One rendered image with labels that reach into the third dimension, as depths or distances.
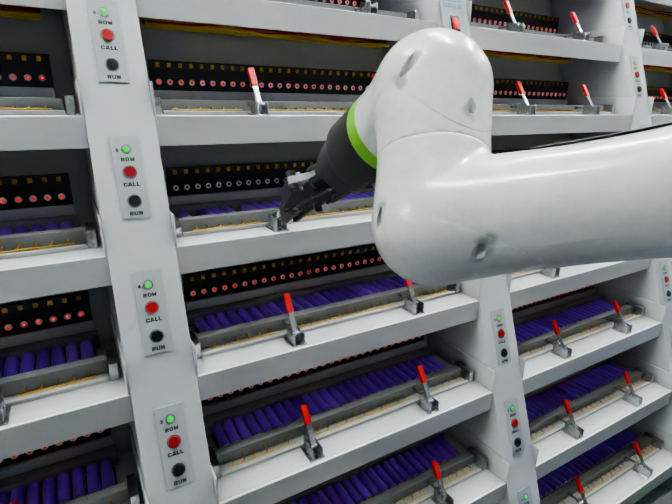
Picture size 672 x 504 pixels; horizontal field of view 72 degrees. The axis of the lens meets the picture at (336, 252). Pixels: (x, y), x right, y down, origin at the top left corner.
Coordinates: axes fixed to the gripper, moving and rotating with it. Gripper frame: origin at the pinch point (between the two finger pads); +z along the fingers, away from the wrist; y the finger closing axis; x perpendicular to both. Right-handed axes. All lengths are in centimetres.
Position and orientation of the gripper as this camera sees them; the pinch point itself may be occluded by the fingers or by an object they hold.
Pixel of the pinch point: (296, 207)
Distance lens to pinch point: 74.0
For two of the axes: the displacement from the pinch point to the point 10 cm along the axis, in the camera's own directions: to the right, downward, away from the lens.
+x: -2.3, -9.6, 1.4
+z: -4.4, 2.3, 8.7
